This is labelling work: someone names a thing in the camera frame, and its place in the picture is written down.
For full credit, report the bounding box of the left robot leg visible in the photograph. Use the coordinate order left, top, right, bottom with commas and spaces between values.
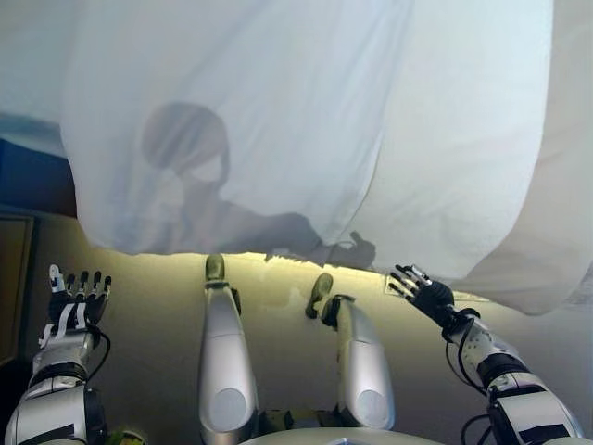
197, 253, 259, 444

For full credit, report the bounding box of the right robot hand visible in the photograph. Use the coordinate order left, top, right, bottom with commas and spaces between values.
387, 262, 455, 316

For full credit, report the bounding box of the white bed sheet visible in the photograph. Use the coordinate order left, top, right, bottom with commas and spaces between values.
0, 0, 78, 149

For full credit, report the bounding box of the white duvet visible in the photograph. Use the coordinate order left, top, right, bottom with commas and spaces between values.
57, 0, 557, 273

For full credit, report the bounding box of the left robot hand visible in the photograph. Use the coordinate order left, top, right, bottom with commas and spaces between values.
39, 263, 112, 347

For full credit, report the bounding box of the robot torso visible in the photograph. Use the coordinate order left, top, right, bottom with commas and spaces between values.
249, 426, 409, 445

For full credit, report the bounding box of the dark bed frame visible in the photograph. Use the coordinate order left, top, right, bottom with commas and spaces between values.
0, 113, 89, 233

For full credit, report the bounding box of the robot leg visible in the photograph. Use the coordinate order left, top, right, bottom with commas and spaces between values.
197, 253, 259, 444
304, 273, 396, 430

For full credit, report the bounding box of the right robot leg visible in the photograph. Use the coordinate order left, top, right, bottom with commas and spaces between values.
304, 273, 396, 430

